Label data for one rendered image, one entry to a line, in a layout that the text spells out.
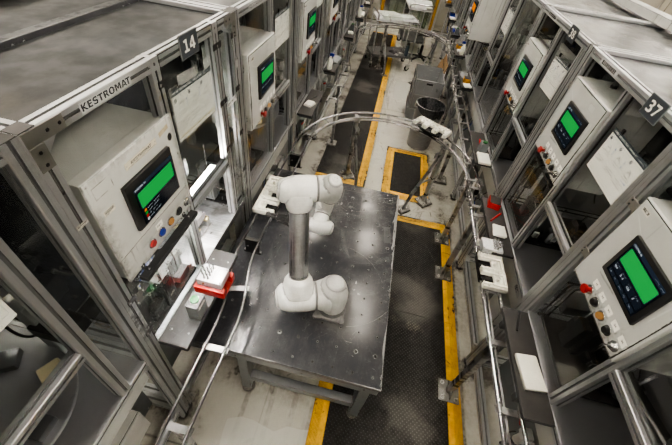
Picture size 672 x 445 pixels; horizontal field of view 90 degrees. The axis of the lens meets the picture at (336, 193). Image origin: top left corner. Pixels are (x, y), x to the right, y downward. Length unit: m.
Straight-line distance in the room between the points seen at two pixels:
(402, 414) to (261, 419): 0.91
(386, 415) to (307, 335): 0.90
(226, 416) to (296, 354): 0.80
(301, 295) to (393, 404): 1.16
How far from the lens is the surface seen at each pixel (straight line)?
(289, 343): 1.97
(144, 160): 1.29
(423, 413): 2.71
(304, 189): 1.57
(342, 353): 1.97
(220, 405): 2.62
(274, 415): 2.57
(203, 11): 1.81
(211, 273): 1.82
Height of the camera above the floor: 2.50
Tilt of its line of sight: 42 degrees down
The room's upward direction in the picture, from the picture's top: 9 degrees clockwise
